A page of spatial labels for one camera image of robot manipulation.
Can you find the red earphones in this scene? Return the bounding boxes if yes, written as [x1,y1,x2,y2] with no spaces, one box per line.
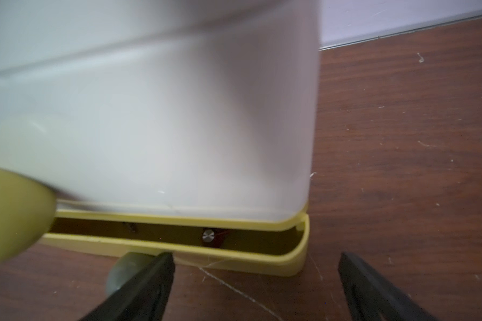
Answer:
[202,227,230,247]

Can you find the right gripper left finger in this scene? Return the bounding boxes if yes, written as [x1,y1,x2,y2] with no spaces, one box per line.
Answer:
[82,252,175,320]

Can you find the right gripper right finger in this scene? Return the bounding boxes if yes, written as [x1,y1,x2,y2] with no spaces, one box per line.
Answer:
[338,252,437,321]

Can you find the cream drawer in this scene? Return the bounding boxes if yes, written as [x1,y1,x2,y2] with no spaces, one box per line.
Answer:
[0,0,321,268]

